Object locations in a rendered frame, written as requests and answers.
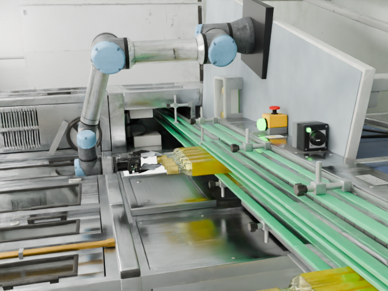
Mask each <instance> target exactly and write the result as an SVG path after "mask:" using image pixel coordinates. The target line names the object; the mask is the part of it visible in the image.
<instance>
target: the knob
mask: <svg viewBox="0 0 388 291"><path fill-rule="evenodd" d="M309 140H310V142H311V144H312V145H314V146H322V145H323V144H324V143H325V141H328V138H327V137H326V136H325V134H324V133H322V132H321V131H318V130H316V131H314V132H312V133H311V135H310V137H309Z"/></svg>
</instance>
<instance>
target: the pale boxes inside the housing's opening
mask: <svg viewBox="0 0 388 291"><path fill-rule="evenodd" d="M128 116H129V118H130V119H132V118H150V117H153V111H152V109H138V110H128ZM141 133H143V132H133V133H132V136H133V139H132V143H133V145H134V147H147V146H161V145H162V143H161V135H160V134H159V133H158V131H149V132H146V133H145V134H144V135H142V136H136V135H139V134H141Z"/></svg>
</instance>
